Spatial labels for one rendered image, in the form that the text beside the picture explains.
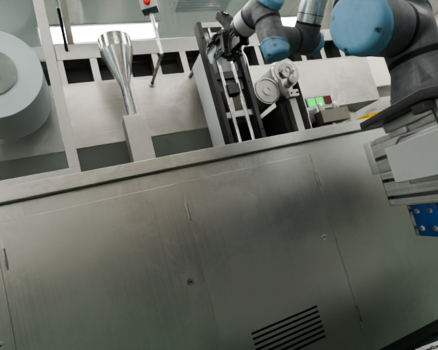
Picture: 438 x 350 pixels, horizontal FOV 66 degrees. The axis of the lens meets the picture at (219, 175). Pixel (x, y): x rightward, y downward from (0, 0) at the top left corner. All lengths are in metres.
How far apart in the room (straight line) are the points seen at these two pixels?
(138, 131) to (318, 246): 0.82
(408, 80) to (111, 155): 1.25
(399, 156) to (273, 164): 0.57
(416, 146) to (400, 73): 0.25
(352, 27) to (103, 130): 1.23
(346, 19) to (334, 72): 1.56
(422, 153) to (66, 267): 0.86
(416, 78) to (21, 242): 1.02
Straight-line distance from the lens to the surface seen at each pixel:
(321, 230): 1.24
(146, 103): 1.76
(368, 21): 0.76
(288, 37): 1.01
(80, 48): 1.86
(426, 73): 0.85
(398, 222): 1.48
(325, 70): 2.29
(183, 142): 1.73
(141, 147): 1.40
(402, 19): 0.81
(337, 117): 1.71
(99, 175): 1.00
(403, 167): 0.70
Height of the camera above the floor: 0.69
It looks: 6 degrees up
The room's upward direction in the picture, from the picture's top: 15 degrees counter-clockwise
